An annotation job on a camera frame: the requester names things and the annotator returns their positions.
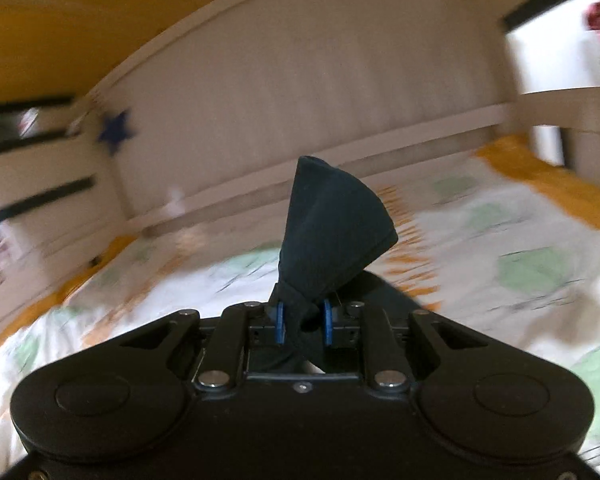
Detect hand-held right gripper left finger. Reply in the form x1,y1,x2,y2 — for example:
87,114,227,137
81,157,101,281
120,301,287,392

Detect dark navy garment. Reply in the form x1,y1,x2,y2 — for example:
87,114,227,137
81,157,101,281
269,156,399,374

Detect beige wooden bed rail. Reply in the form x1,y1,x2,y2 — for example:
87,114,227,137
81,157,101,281
514,86,600,192

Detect beige wooden headboard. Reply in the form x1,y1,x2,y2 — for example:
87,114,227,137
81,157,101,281
67,0,518,238

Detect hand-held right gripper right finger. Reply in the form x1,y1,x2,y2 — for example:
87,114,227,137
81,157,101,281
322,299,489,392

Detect white patterned bed sheet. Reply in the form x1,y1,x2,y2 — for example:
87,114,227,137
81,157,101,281
0,135,600,361

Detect white leaf-print bedsheet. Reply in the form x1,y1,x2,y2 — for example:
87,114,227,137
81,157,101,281
0,160,600,480

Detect white cabinet with black handles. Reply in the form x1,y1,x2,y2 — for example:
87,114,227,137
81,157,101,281
0,92,131,338

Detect blue star sticker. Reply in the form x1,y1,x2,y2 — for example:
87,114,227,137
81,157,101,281
97,110,134,156

